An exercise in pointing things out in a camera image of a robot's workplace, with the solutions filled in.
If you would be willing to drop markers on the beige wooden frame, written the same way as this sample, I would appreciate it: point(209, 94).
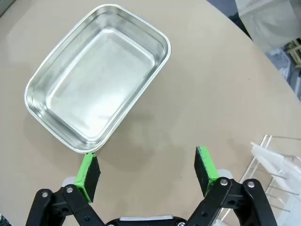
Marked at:
point(295, 51)

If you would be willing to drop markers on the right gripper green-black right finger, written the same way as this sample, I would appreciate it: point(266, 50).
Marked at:
point(204, 169)

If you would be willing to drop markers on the person in beige blazer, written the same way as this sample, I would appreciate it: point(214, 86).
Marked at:
point(265, 21)

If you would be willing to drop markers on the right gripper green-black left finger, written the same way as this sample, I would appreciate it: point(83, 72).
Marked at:
point(90, 179)

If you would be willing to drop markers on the large steel food container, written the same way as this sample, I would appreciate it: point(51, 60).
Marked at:
point(101, 82)

